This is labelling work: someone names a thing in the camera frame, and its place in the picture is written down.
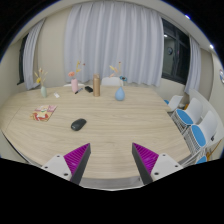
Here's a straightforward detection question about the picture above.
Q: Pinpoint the black computer mouse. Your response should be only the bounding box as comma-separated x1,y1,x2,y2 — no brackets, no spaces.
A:
70,118,88,132

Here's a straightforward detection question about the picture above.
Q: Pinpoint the narrow white curtain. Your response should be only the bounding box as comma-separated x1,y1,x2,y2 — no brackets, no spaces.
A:
184,34,203,95
22,18,47,91

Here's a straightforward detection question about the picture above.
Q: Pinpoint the colourful printed mouse pad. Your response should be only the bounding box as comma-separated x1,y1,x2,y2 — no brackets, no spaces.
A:
30,104,58,122

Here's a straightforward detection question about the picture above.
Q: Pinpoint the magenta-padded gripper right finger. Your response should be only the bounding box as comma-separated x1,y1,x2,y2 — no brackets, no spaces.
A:
131,142,184,186

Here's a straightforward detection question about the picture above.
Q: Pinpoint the pink vase with dried flowers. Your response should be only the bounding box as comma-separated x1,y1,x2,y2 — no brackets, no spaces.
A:
67,60,86,94

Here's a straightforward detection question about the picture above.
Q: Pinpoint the white chair backrest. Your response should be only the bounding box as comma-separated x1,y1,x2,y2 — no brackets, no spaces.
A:
63,83,86,88
100,76,124,88

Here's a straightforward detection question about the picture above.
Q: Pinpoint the blue vase with dried flowers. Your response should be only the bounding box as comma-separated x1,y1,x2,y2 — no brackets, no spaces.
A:
108,61,128,102

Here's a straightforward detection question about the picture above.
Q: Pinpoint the dark window with black frame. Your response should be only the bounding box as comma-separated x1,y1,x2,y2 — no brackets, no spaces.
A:
17,33,29,85
161,18,192,86

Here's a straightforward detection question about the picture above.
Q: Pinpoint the green vase with dried flowers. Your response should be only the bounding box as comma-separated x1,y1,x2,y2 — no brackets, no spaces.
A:
33,67,49,99

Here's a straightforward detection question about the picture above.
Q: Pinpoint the group of white blue-seated chairs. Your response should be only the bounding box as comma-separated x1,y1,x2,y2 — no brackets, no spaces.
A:
163,94,224,165

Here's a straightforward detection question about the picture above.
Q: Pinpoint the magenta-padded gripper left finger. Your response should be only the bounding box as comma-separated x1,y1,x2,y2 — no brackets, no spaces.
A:
41,142,92,186

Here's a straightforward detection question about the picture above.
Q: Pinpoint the wide white curtain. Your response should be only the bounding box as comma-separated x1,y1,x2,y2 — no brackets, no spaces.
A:
63,0,165,88

